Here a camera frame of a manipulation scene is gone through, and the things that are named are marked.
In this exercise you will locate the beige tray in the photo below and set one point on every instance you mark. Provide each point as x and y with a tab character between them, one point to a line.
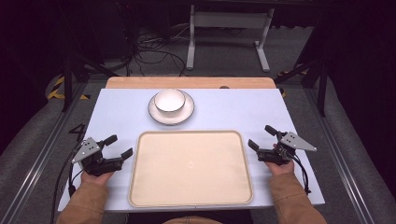
190	169

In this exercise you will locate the white bowl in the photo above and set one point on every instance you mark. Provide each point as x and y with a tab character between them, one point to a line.
170	100

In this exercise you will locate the yellow black floor tape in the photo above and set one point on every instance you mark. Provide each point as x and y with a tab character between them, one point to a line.
294	73
56	90

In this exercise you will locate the grey metal stand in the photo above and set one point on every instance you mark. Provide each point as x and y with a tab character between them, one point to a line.
230	20

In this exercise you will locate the white plate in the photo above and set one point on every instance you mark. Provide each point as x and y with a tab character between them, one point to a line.
184	115

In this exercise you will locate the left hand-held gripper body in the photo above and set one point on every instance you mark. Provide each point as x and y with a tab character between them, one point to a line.
90	152

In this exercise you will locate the pale blue table mat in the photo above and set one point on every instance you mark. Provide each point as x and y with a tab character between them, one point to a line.
224	109

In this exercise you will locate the person's right hand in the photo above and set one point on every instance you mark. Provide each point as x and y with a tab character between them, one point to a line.
281	169

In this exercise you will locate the person's tan clothing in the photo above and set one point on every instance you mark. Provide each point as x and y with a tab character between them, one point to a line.
193	220

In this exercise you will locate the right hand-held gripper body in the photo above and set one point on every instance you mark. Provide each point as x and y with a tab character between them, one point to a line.
292	140

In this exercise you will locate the aluminium floor rail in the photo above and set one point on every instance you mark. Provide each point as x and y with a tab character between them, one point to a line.
40	158
337	155

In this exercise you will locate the person's left hand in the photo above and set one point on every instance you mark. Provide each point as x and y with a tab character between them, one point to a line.
96	179

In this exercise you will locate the black tripod stand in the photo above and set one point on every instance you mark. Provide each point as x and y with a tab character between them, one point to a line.
67	81
320	81

